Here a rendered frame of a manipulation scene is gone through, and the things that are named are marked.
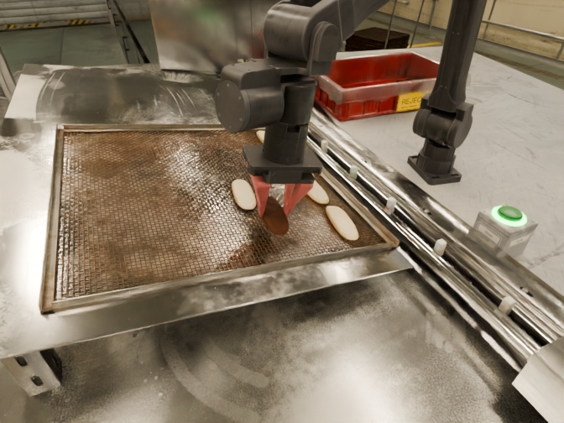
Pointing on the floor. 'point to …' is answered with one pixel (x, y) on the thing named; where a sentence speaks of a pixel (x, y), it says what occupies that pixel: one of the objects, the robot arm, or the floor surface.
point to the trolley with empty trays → (379, 38)
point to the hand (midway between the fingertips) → (274, 210)
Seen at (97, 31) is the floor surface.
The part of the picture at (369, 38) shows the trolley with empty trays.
